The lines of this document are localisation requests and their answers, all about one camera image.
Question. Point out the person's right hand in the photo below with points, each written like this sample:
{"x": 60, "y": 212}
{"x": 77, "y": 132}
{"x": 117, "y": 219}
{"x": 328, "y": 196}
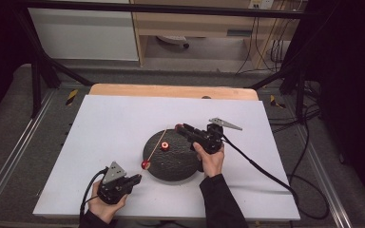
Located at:
{"x": 212, "y": 163}

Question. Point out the thin wooden skewer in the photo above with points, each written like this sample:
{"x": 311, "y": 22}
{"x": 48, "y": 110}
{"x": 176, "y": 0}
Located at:
{"x": 158, "y": 142}

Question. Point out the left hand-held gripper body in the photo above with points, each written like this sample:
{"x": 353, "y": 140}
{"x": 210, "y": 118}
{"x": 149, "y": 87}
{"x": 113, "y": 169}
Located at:
{"x": 114, "y": 183}

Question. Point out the red fruit piece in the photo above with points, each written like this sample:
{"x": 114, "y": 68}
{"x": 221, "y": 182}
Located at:
{"x": 164, "y": 146}
{"x": 145, "y": 164}

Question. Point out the black metal frame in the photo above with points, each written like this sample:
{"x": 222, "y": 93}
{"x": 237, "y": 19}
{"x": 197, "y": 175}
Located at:
{"x": 171, "y": 9}

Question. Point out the white cabinet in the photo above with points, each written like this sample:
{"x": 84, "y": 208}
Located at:
{"x": 82, "y": 34}

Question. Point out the person's left hand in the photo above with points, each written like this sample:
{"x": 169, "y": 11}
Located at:
{"x": 103, "y": 209}

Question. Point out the white wall socket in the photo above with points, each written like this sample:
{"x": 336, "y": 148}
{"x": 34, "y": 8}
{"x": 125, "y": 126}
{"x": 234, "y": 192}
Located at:
{"x": 261, "y": 3}

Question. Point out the aluminium floor rail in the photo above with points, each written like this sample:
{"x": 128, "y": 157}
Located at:
{"x": 323, "y": 177}
{"x": 15, "y": 148}

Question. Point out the yellow black tape strip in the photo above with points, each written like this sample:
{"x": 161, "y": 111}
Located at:
{"x": 277, "y": 102}
{"x": 72, "y": 97}

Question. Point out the white round device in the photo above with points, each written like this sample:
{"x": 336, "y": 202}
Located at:
{"x": 172, "y": 39}

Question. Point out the black round plate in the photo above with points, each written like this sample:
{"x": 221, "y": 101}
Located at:
{"x": 174, "y": 161}

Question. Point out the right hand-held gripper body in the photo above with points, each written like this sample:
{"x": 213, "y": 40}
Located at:
{"x": 210, "y": 139}

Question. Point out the wooden shelf unit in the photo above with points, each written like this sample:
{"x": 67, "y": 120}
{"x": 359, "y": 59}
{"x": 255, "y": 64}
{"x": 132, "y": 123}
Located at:
{"x": 187, "y": 23}

